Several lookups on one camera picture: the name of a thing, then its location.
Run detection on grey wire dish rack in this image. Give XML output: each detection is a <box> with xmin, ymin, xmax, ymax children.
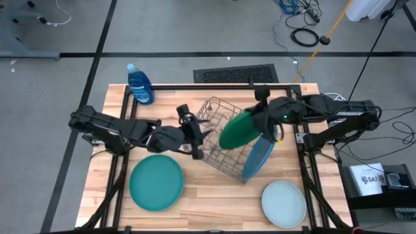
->
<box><xmin>196</xmin><ymin>96</ymin><xmax>261</xmax><ymax>185</ymax></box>

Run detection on black device on cart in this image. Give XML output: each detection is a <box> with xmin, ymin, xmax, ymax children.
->
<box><xmin>385</xmin><ymin>172</ymin><xmax>411</xmax><ymax>190</ymax></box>

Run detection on blue floor cable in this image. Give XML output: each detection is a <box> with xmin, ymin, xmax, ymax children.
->
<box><xmin>272</xmin><ymin>0</ymin><xmax>306</xmax><ymax>83</ymax></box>

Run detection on thin black taut cable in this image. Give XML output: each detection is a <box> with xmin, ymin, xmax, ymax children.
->
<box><xmin>350</xmin><ymin>0</ymin><xmax>401</xmax><ymax>94</ymax></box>

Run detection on white SA7 booklet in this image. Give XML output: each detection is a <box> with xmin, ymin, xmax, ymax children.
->
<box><xmin>348</xmin><ymin>162</ymin><xmax>388</xmax><ymax>197</ymax></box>

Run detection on black power strip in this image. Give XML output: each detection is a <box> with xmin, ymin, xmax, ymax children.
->
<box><xmin>302</xmin><ymin>6</ymin><xmax>321</xmax><ymax>24</ymax></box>

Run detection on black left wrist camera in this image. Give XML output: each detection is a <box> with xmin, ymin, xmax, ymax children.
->
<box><xmin>176</xmin><ymin>103</ymin><xmax>191</xmax><ymax>118</ymax></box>

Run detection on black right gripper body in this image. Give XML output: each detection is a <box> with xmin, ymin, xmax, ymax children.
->
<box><xmin>252</xmin><ymin>99</ymin><xmax>280</xmax><ymax>129</ymax></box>

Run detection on dark green plate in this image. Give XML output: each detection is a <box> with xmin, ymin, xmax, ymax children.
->
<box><xmin>218</xmin><ymin>111</ymin><xmax>263</xmax><ymax>151</ymax></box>

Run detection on black floor cables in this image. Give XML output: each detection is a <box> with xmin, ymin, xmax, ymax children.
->
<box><xmin>334</xmin><ymin>105</ymin><xmax>416</xmax><ymax>163</ymax></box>

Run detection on pale blue plate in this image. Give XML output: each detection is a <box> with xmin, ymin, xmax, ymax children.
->
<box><xmin>261</xmin><ymin>180</ymin><xmax>307</xmax><ymax>229</ymax></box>

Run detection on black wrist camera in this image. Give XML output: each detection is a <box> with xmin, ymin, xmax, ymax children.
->
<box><xmin>176</xmin><ymin>103</ymin><xmax>191</xmax><ymax>118</ymax></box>
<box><xmin>253</xmin><ymin>84</ymin><xmax>271</xmax><ymax>101</ymax></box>

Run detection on white floor cable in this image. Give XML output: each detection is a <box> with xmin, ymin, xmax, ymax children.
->
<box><xmin>45</xmin><ymin>0</ymin><xmax>72</xmax><ymax>27</ymax></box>

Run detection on yellow floor cord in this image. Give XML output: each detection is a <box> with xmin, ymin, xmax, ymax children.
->
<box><xmin>292</xmin><ymin>0</ymin><xmax>354</xmax><ymax>84</ymax></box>

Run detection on blue dish soap bottle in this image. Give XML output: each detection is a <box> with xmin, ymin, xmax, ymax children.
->
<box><xmin>126</xmin><ymin>63</ymin><xmax>155</xmax><ymax>105</ymax></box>

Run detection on teal plate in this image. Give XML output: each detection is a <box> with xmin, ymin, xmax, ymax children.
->
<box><xmin>128</xmin><ymin>153</ymin><xmax>185</xmax><ymax>212</ymax></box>

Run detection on black floor vent grate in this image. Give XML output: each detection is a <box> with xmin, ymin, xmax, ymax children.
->
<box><xmin>192</xmin><ymin>64</ymin><xmax>280</xmax><ymax>84</ymax></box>

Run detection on coiled black cable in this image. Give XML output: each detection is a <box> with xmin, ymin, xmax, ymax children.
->
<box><xmin>289</xmin><ymin>27</ymin><xmax>320</xmax><ymax>48</ymax></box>

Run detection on white trash bin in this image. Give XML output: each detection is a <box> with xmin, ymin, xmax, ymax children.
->
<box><xmin>344</xmin><ymin>0</ymin><xmax>393</xmax><ymax>23</ymax></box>

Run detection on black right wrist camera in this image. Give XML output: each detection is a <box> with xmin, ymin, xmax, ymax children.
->
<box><xmin>253</xmin><ymin>84</ymin><xmax>271</xmax><ymax>101</ymax></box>

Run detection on black side cart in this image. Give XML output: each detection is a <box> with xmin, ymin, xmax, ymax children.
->
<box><xmin>340</xmin><ymin>164</ymin><xmax>416</xmax><ymax>212</ymax></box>

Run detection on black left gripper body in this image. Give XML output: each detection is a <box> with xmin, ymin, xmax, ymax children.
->
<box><xmin>180</xmin><ymin>113</ymin><xmax>205</xmax><ymax>161</ymax></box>

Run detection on grey metal table base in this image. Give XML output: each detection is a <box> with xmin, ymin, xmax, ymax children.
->
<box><xmin>0</xmin><ymin>0</ymin><xmax>62</xmax><ymax>61</ymax></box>

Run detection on grey ribbed device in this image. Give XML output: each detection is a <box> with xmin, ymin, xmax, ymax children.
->
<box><xmin>394</xmin><ymin>207</ymin><xmax>416</xmax><ymax>220</ymax></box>

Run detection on black aluminium table frame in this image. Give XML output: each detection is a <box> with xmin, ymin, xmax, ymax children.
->
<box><xmin>75</xmin><ymin>83</ymin><xmax>356</xmax><ymax>234</ymax></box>

